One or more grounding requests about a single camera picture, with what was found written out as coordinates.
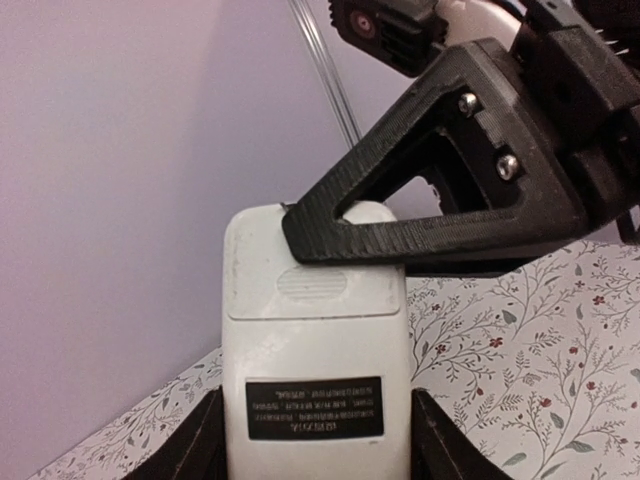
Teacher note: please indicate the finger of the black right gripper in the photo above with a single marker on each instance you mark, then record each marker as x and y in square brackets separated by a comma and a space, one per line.
[459, 170]

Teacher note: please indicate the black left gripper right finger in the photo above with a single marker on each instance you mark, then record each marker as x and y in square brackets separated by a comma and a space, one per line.
[440, 450]

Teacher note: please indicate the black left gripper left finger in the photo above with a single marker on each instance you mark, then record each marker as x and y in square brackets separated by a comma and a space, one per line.
[196, 450]

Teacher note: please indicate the white battery compartment cover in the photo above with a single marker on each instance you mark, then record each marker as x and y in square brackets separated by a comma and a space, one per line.
[262, 281]

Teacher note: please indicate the white remote control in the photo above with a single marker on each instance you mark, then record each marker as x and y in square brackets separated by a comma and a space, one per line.
[317, 398]

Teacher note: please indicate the floral patterned table mat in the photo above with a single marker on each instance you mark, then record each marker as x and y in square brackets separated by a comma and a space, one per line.
[539, 368]

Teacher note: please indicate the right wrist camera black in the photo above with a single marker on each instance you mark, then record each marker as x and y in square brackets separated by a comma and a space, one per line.
[408, 35]

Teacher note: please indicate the right aluminium frame post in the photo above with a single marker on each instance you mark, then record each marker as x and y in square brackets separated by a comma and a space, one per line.
[327, 71]

